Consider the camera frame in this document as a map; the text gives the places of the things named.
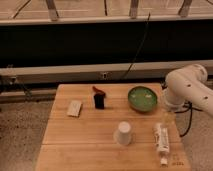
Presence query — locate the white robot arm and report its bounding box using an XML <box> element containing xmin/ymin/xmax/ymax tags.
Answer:
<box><xmin>162</xmin><ymin>64</ymin><xmax>213</xmax><ymax>117</ymax></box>

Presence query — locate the black cup with red tool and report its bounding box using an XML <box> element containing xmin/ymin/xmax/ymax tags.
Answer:
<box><xmin>92</xmin><ymin>86</ymin><xmax>106</xmax><ymax>109</ymax></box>

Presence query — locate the white eraser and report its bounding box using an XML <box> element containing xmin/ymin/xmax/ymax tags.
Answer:
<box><xmin>67</xmin><ymin>100</ymin><xmax>82</xmax><ymax>117</ymax></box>

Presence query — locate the green bowl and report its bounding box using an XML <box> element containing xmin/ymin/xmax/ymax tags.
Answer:
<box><xmin>128</xmin><ymin>86</ymin><xmax>158</xmax><ymax>112</ymax></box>

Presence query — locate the white toothpaste tube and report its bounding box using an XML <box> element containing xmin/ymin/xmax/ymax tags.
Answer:
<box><xmin>153</xmin><ymin>123</ymin><xmax>170</xmax><ymax>167</ymax></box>

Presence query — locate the black hanging cable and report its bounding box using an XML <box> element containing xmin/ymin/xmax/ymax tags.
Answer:
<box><xmin>120</xmin><ymin>12</ymin><xmax>152</xmax><ymax>81</ymax></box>

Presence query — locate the black floor cable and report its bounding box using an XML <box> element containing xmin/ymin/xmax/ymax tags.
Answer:
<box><xmin>174</xmin><ymin>101</ymin><xmax>203</xmax><ymax>138</ymax></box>

